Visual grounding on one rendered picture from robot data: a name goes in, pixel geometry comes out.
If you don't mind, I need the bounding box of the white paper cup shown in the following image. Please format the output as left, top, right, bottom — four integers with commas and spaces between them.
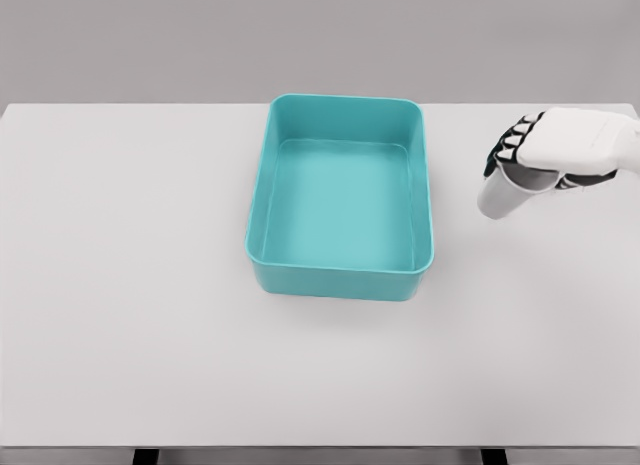
476, 160, 562, 220

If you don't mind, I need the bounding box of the teal plastic basket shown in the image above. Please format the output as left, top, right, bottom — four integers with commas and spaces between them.
244, 93, 435, 303

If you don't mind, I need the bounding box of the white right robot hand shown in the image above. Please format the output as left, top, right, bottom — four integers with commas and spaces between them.
482, 107, 629, 191

